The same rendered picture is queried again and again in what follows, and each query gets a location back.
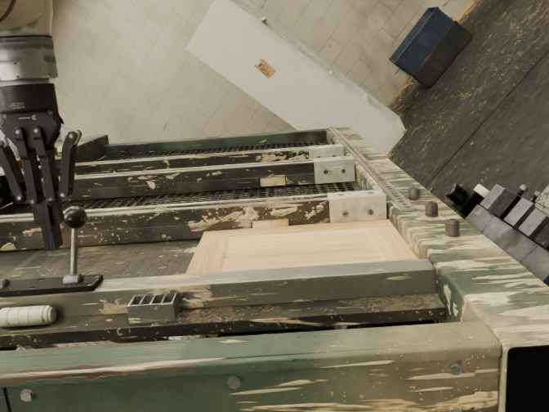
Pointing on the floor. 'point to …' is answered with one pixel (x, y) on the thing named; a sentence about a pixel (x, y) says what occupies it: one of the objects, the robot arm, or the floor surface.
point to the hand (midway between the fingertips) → (50, 225)
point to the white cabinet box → (288, 75)
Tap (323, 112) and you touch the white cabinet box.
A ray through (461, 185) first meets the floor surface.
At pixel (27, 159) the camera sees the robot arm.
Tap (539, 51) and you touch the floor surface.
